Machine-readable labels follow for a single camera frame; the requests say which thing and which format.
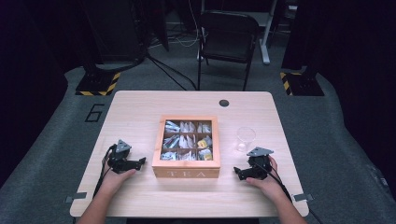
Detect white desk leg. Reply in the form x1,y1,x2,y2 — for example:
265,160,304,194
195,24,207,62
259,0,279,65

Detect wooden tea box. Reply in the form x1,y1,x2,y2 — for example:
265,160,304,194
151,115,221,179

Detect clear glass cup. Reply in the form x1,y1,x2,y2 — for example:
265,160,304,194
234,126,257,153

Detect person's left hand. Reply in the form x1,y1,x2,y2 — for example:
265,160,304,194
100,164,138,198

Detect black floor cable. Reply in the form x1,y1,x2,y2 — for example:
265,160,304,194
146,54,198,91

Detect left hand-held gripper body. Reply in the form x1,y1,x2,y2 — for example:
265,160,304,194
106,139,141,175

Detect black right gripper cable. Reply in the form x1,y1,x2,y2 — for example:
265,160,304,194
267,167,325,224

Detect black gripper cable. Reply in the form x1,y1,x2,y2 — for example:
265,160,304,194
92,146,115,200
267,167,325,224

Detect white tea bag yellow label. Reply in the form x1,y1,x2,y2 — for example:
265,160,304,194
197,148,214,161

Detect green red tea packets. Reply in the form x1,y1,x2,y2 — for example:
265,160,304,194
163,134,181,149

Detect dark curtain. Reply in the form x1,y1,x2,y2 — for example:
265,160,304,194
281,0,396,200
0,0,92,188

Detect white tea sachet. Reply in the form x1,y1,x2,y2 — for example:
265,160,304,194
177,150,197,161

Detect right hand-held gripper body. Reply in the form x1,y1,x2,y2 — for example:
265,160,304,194
247,147,275,181

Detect white tea sachets black marks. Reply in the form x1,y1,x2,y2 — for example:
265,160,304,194
179,134,197,149

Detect black yellow striped stand base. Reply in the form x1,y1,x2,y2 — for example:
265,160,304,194
75,72,121,97
279,71,325,97

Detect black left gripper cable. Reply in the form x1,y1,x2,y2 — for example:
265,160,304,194
92,146,115,200

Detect white mesh tea bags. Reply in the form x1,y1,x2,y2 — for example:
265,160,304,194
197,122,213,134

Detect black folding chair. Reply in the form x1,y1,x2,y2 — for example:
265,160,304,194
196,10,260,91

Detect person's right hand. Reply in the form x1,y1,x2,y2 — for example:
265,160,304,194
246,155,289,202

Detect grey metal table clip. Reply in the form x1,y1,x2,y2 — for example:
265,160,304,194
64,191,88,203
292,193,315,203

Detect tea bag with yellow tag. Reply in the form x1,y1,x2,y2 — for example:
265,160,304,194
197,136,213,149

